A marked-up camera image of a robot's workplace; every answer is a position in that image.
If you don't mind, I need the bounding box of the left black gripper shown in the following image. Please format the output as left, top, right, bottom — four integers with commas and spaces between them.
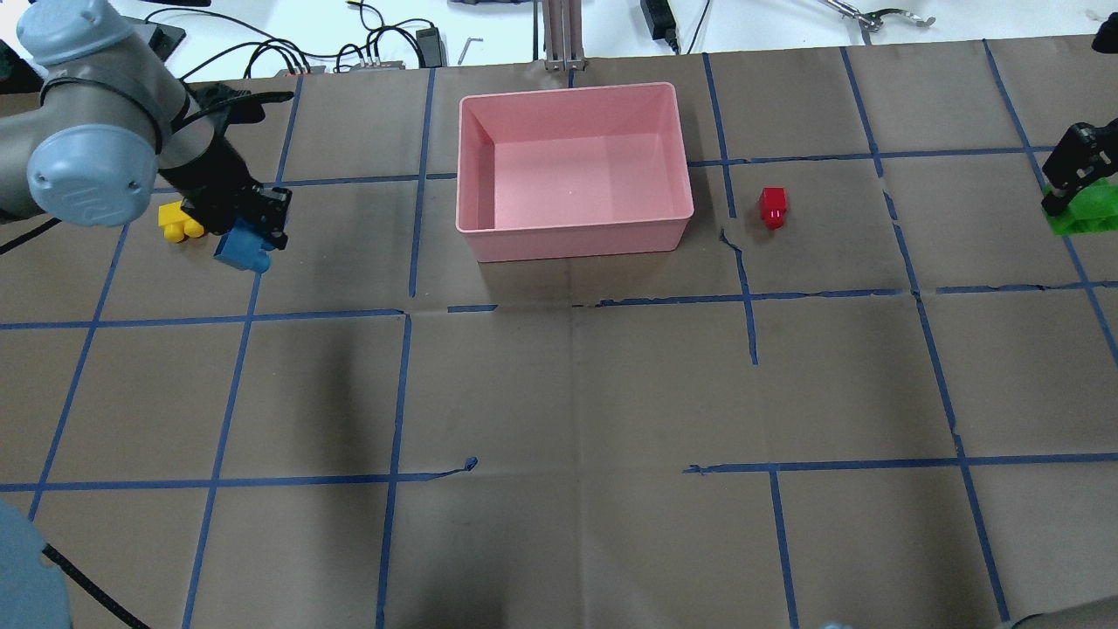
157, 105, 293, 251

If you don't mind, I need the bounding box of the blue three-stud block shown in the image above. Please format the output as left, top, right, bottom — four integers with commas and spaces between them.
212, 223, 272, 273

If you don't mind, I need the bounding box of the green two-stud block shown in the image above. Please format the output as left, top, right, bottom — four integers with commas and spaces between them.
1042, 179, 1117, 236

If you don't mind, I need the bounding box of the yellow two-stud block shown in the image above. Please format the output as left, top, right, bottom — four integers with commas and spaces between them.
157, 202, 206, 244

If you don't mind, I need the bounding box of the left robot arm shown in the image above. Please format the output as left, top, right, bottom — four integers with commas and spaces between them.
3, 1, 294, 273

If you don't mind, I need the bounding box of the pink plastic box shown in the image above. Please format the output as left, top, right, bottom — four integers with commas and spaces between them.
455, 82, 694, 263

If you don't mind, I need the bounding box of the black power adapter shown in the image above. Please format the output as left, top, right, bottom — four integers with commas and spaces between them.
415, 25, 446, 68

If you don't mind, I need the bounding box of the red single-stud block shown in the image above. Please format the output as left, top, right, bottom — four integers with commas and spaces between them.
758, 187, 788, 231

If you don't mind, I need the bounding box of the aluminium frame post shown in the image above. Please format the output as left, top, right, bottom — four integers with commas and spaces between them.
542, 0, 587, 72

